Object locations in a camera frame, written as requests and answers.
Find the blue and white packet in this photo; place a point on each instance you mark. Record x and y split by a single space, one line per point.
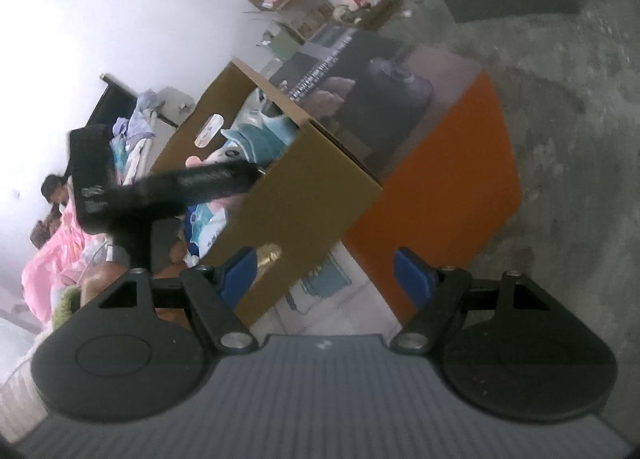
207 226

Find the green fuzzy blanket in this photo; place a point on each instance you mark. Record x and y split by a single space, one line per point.
65 304

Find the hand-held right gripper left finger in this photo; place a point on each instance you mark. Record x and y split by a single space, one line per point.
240 274

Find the person's left hand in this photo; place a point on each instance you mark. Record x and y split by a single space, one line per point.
175 261

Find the orange and black printed box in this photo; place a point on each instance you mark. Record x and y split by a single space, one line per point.
440 179

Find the brown cardboard box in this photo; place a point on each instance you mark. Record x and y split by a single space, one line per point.
300 199

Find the pink and grey quilt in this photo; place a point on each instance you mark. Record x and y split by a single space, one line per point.
50 264

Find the open cardboard carton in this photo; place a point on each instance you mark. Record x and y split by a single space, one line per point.
305 4

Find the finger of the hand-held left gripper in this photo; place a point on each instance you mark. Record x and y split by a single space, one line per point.
225 179

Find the pale clothes pile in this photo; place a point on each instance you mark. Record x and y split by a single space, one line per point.
135 124

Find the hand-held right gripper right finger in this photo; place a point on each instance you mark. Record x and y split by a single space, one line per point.
412 276

